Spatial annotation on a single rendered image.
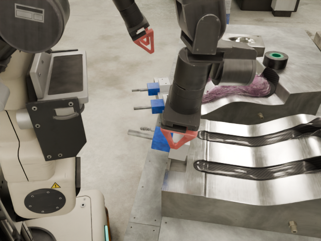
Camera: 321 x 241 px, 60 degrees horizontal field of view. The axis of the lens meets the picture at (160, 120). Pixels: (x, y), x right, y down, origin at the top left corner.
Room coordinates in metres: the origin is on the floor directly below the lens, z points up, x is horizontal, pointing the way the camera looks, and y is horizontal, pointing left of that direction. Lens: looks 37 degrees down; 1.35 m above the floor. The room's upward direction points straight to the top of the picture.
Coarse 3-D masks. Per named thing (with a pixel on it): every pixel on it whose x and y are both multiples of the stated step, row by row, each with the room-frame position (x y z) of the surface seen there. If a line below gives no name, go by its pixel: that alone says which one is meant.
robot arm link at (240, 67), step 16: (208, 16) 0.38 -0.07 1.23; (208, 32) 0.38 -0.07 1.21; (192, 48) 0.38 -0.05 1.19; (208, 48) 0.38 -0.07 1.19; (224, 48) 0.40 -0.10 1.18; (240, 48) 0.41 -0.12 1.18; (224, 64) 0.40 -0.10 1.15; (240, 64) 0.40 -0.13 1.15; (256, 64) 0.41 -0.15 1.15; (224, 80) 0.39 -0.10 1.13; (240, 80) 0.40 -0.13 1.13
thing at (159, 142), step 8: (144, 136) 0.45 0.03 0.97; (152, 136) 0.44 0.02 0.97; (160, 136) 0.44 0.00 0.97; (176, 136) 0.43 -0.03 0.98; (152, 144) 0.43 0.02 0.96; (160, 144) 0.42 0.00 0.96; (168, 144) 0.42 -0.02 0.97; (184, 144) 0.41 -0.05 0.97; (176, 152) 0.42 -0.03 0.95; (184, 152) 0.41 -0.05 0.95; (184, 160) 0.42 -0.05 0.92
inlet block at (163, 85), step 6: (162, 78) 0.85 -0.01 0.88; (150, 84) 0.84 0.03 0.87; (156, 84) 0.84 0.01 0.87; (162, 84) 0.81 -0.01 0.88; (168, 84) 0.81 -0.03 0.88; (132, 90) 0.82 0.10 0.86; (138, 90) 0.82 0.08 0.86; (144, 90) 0.82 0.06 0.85; (150, 90) 0.81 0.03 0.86; (156, 90) 0.81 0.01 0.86; (162, 90) 0.81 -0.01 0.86; (168, 90) 0.81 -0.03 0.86
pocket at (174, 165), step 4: (168, 160) 0.47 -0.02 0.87; (172, 160) 0.47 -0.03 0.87; (176, 160) 0.47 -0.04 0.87; (180, 160) 0.47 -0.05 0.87; (168, 164) 0.45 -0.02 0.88; (172, 164) 0.46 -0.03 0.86; (176, 164) 0.46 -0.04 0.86; (180, 164) 0.46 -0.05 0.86; (184, 164) 0.46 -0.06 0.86; (168, 168) 0.44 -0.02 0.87; (172, 168) 0.45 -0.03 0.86; (176, 168) 0.45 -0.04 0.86; (180, 168) 0.45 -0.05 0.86; (184, 168) 0.45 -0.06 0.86; (184, 172) 0.44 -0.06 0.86
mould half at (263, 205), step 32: (224, 128) 0.57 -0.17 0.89; (256, 128) 0.57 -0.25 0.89; (288, 128) 0.53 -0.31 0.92; (192, 160) 0.45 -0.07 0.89; (224, 160) 0.46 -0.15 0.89; (256, 160) 0.46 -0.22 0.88; (288, 160) 0.43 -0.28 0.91; (192, 192) 0.36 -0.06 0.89; (224, 192) 0.36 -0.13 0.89; (256, 192) 0.37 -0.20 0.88; (288, 192) 0.35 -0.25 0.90; (320, 192) 0.33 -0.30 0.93; (224, 224) 0.34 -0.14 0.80; (256, 224) 0.33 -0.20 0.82; (320, 224) 0.31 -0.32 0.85
